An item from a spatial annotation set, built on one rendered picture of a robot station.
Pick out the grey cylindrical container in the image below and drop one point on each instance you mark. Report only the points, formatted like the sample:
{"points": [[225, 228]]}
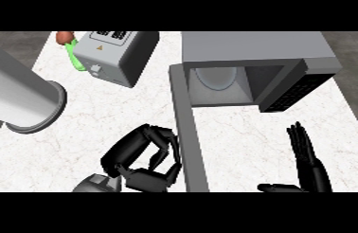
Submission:
{"points": [[29, 101]]}

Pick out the grey toaster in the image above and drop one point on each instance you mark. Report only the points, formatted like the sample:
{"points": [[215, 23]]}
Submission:
{"points": [[116, 57]]}

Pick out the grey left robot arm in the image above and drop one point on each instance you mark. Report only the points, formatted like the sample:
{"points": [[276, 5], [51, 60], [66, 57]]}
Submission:
{"points": [[97, 183]]}

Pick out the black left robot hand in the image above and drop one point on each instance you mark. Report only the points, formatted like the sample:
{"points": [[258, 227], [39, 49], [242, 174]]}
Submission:
{"points": [[131, 148]]}

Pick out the grey microwave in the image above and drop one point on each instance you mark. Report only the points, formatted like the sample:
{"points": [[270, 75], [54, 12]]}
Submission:
{"points": [[261, 69]]}

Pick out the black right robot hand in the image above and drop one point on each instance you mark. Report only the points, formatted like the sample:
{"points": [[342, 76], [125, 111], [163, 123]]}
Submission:
{"points": [[310, 167]]}

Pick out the grey microwave door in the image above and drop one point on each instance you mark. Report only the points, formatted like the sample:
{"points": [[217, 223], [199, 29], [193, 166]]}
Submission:
{"points": [[188, 129]]}

